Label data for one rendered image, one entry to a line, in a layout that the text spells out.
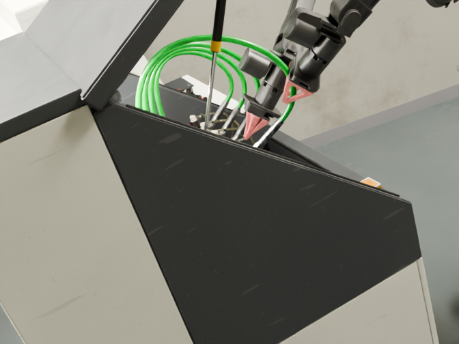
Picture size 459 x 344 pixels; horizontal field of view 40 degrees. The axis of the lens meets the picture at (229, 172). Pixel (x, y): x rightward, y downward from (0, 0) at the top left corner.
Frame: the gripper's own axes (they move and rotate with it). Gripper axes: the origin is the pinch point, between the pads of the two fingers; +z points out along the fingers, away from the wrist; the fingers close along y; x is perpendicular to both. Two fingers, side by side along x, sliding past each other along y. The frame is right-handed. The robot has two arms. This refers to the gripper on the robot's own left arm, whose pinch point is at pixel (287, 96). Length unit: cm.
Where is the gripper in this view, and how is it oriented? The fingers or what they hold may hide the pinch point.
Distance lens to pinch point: 148.4
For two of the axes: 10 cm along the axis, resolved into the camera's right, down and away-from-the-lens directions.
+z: -4.6, 5.8, 6.7
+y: -1.5, 7.0, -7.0
